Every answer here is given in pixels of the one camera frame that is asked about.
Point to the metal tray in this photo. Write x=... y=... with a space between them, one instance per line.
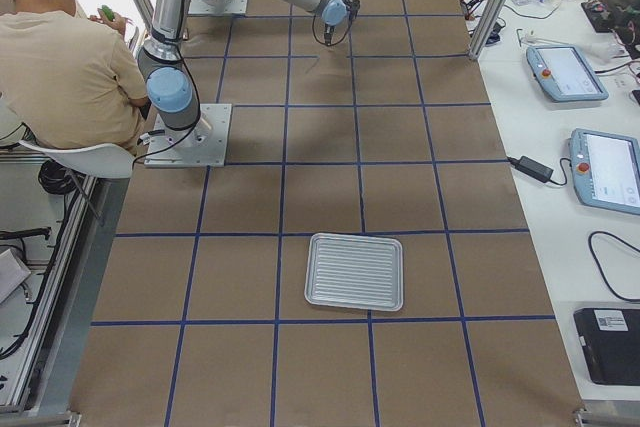
x=354 y=271

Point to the white chair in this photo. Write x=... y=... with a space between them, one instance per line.
x=106 y=160

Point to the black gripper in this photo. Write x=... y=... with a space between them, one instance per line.
x=353 y=6

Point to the black power adapter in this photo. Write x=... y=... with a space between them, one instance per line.
x=531 y=168

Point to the black laptop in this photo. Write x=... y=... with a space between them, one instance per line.
x=610 y=343

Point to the teach pendant far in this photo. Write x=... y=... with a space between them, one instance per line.
x=564 y=74

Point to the aluminium frame post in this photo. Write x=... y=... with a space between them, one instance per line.
x=492 y=2

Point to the teach pendant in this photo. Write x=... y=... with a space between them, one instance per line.
x=605 y=170
x=564 y=74

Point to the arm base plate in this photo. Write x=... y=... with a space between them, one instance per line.
x=217 y=8
x=206 y=145

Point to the teach pendant near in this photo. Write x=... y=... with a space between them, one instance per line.
x=605 y=170

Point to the seated person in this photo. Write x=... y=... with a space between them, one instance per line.
x=73 y=81

